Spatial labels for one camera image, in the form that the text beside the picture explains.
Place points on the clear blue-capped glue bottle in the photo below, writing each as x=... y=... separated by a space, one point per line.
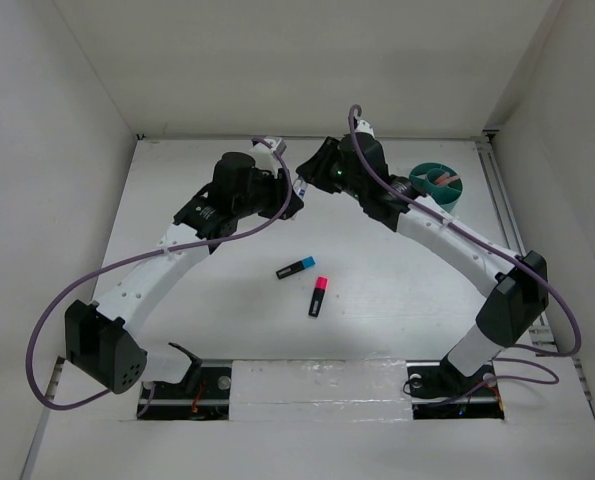
x=301 y=190

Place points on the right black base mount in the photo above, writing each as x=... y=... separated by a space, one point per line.
x=433 y=398

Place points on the teal round divided organizer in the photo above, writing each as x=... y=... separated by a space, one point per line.
x=424 y=176

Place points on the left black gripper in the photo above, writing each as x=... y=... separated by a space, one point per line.
x=279 y=187

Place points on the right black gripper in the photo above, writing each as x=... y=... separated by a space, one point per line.
x=315 y=168

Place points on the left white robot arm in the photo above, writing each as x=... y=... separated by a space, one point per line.
x=101 y=337

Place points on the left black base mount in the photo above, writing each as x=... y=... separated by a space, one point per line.
x=202 y=394

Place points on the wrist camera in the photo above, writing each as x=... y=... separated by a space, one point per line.
x=364 y=127
x=263 y=150

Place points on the pink black highlighter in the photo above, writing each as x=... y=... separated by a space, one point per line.
x=317 y=296

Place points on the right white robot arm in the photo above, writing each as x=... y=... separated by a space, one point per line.
x=511 y=284

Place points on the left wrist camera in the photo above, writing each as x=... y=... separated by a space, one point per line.
x=263 y=150

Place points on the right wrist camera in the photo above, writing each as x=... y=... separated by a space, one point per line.
x=364 y=127

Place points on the orange pen with white grip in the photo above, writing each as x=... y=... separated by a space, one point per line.
x=446 y=179

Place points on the blue black highlighter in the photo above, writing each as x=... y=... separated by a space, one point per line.
x=295 y=267

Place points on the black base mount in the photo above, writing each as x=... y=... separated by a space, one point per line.
x=433 y=398
x=202 y=394

